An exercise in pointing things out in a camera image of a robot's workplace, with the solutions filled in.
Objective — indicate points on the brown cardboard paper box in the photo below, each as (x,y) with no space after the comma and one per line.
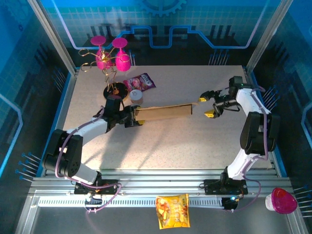
(165,112)

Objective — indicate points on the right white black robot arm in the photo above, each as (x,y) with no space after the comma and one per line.
(253,136)

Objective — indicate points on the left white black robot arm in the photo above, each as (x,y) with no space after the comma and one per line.
(73,156)

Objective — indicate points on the small tin can white lid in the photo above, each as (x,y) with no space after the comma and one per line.
(135,96)

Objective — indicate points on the purple snack packet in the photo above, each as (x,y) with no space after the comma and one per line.
(139,83)

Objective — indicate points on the pink wine glass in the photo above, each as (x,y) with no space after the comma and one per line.
(101,64)
(121,64)

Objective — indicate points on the yellow snack bag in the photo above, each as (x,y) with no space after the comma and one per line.
(172,212)

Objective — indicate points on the white cup pink lid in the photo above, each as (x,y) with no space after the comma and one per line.
(282,201)

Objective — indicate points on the aluminium frame front beam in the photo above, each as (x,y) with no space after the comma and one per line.
(161,181)

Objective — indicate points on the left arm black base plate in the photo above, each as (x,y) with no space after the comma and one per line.
(109,187)

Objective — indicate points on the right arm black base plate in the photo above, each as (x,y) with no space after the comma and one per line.
(212,186)

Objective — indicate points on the aluminium frame post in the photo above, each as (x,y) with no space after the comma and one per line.
(51,34)
(268,31)

